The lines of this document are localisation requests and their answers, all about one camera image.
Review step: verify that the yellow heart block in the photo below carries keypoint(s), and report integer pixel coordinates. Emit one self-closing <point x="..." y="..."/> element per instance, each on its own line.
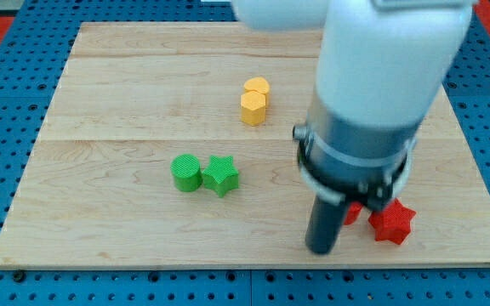
<point x="260" y="85"/>

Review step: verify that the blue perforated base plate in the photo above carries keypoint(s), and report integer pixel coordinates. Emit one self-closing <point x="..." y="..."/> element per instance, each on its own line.
<point x="35" y="41"/>

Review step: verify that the green star block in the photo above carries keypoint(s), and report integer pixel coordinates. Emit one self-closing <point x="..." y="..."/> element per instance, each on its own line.
<point x="221" y="176"/>

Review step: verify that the green cylinder block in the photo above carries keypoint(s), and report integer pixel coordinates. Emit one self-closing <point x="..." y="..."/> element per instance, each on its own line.
<point x="186" y="172"/>

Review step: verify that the yellow hexagon block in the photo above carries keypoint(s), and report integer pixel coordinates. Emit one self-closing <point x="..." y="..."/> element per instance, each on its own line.
<point x="253" y="108"/>

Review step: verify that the red circle block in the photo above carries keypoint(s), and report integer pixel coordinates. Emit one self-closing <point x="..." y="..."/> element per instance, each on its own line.
<point x="353" y="212"/>

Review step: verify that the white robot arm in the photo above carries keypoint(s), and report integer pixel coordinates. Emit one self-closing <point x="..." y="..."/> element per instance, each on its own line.
<point x="379" y="69"/>

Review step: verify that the red star block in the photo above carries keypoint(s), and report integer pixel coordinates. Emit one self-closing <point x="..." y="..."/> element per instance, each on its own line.
<point x="394" y="224"/>

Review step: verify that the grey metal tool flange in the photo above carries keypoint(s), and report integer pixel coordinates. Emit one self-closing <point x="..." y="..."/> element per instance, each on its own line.
<point x="344" y="160"/>

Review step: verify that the wooden board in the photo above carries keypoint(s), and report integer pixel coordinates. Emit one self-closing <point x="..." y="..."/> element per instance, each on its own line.
<point x="97" y="192"/>

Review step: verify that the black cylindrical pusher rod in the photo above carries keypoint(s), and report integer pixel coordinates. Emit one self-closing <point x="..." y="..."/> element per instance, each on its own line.
<point x="325" y="223"/>

